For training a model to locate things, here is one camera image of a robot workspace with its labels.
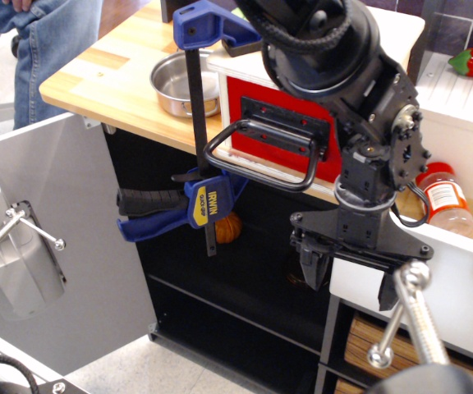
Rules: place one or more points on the orange toy pumpkin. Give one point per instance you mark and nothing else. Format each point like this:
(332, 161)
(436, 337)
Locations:
(228, 229)

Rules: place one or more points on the white toy sink unit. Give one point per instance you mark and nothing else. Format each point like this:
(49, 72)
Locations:
(446, 100)

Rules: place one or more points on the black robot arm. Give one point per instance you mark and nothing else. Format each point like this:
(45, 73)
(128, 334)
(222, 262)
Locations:
(329, 53)

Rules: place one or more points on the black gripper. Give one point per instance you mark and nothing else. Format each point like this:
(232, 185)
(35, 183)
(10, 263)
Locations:
(370, 239)

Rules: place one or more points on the white wooden box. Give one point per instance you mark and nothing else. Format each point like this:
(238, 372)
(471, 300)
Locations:
(399, 33)

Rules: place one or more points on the red lid spice jar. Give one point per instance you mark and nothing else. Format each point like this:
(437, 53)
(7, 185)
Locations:
(448, 207)

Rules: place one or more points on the person in blue jeans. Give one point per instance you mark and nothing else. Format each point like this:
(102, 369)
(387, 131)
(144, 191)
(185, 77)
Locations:
(52, 33)

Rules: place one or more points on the silver foreground clamp screw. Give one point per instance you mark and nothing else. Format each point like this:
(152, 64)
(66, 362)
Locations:
(410, 281)

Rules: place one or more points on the grey cabinet door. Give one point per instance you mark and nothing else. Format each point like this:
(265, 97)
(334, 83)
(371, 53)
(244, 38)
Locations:
(71, 288)

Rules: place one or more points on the stainless steel pot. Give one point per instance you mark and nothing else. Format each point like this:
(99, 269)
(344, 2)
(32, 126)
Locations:
(169, 79)

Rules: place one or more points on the blue Irwin bar clamp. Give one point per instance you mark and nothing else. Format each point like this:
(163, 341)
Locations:
(208, 194)

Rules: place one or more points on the black cabinet frame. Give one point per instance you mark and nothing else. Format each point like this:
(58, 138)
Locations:
(237, 308)

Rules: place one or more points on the black metal drawer handle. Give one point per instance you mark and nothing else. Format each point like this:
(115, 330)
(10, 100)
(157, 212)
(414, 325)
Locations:
(316, 153)

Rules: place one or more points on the red front wooden drawer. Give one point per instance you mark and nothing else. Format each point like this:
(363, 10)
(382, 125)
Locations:
(302, 118)

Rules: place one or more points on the dark round orange-centred toy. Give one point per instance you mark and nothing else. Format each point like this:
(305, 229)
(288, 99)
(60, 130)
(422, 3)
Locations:
(296, 278)

